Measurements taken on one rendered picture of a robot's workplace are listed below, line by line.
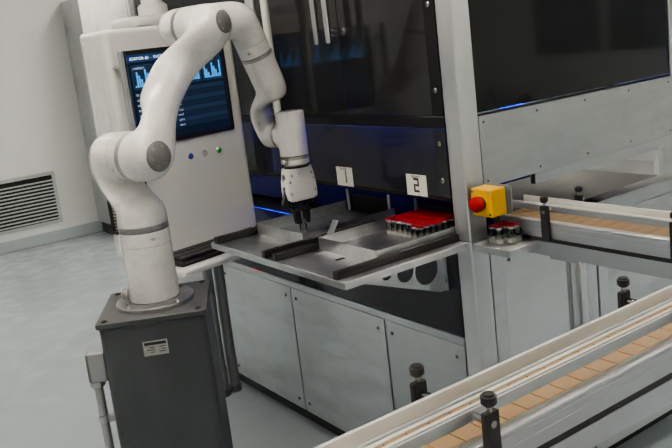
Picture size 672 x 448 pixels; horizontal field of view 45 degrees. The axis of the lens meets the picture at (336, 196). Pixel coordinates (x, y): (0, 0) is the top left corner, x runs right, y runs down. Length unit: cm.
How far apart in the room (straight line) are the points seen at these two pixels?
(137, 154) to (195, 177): 91
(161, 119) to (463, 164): 76
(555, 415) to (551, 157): 129
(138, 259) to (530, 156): 107
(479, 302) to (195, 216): 108
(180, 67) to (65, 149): 539
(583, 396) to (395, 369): 144
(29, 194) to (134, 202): 535
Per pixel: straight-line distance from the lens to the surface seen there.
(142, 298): 202
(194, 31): 205
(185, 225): 279
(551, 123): 234
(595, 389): 121
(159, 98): 200
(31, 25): 735
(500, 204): 208
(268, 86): 227
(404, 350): 251
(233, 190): 290
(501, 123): 219
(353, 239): 230
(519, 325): 234
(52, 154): 736
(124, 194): 201
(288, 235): 237
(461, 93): 209
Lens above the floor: 145
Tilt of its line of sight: 11 degrees down
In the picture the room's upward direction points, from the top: 7 degrees counter-clockwise
